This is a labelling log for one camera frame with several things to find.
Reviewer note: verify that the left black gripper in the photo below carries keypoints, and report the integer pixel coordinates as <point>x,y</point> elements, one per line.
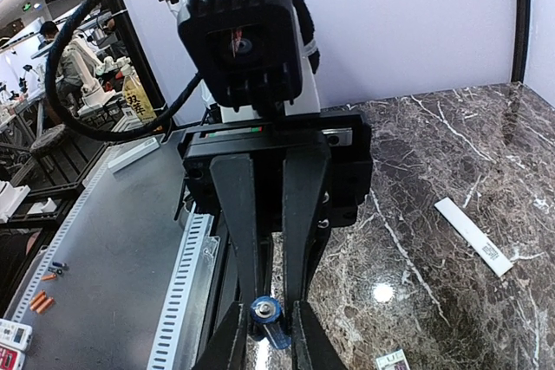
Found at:
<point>227,181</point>

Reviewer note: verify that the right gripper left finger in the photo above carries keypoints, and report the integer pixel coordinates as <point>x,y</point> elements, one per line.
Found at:
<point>226,349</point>

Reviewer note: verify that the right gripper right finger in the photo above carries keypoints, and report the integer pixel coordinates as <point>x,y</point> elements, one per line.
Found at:
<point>311,348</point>

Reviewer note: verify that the blue battery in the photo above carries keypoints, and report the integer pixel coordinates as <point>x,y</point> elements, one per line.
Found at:
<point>268,315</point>

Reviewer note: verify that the white remote control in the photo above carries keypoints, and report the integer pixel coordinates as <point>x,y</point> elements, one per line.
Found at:
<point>393,361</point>

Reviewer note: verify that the white battery cover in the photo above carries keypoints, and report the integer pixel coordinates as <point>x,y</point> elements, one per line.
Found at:
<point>474,236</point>

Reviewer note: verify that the orange batteries on bench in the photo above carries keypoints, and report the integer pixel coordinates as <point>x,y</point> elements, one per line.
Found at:
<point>41,302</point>

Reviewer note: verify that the spare remote controls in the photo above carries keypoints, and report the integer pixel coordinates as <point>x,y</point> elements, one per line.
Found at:
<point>15,341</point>

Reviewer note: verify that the person in background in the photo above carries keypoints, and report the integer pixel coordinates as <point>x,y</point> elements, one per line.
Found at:
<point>70,87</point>

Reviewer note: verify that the right grey cable duct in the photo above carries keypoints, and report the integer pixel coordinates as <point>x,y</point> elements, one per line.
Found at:
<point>177,338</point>

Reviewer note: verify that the grey cable duct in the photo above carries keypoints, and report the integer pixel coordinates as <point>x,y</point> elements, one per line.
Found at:
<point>24,287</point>
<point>177,338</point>

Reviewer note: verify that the black front rail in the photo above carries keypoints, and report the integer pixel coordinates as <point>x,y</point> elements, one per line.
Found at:
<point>224,287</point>

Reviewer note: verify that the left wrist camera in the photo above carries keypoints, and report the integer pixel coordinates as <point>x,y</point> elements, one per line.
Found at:
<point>257,58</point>

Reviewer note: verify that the left grey cable duct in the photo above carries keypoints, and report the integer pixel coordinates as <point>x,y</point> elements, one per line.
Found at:
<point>24,287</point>

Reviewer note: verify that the left black frame post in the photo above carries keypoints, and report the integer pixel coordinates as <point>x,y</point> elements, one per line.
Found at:
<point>136,27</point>

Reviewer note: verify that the black frame post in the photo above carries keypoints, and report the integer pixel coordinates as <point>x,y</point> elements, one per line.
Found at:
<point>521,39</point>
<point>136,27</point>

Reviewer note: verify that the right black frame post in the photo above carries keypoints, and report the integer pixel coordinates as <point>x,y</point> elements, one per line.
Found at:
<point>521,39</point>

